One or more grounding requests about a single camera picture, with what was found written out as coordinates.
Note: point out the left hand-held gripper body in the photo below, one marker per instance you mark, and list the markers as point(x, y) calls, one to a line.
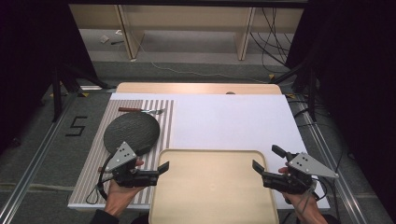
point(122, 157)

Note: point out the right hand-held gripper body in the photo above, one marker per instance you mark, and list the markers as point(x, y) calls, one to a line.
point(306, 168)

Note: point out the person's right hand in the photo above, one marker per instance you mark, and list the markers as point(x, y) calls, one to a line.
point(303, 203)

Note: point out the person's left hand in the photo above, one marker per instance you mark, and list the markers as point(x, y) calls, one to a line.
point(121, 197)

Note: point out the dark round plate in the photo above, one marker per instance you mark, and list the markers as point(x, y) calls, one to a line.
point(130, 130)

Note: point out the striped placemat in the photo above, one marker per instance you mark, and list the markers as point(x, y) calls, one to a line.
point(93, 149)

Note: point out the white board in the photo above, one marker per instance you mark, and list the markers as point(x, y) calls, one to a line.
point(233, 124)

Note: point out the beige plastic tray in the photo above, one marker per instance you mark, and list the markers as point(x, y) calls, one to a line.
point(211, 186)

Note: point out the yellow tape marker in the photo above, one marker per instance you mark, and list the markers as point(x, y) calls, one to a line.
point(290, 95)
point(85, 94)
point(271, 76)

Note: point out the black metal stand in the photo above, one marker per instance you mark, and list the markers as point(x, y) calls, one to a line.
point(312, 93)
point(57, 93)

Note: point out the wooden table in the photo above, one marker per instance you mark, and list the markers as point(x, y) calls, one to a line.
point(186, 88)

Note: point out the black curtain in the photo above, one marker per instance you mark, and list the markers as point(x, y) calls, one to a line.
point(28, 56)
point(358, 77)

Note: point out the small black stick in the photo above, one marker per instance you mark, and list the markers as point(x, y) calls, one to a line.
point(117, 42)

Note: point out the small white floor scrap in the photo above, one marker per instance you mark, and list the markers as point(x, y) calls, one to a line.
point(104, 39)

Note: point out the light wooden shelf unit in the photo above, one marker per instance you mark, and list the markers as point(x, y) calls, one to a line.
point(186, 18)

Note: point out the aluminium floor rail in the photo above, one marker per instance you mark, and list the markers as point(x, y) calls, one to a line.
point(34, 161)
point(330, 149)

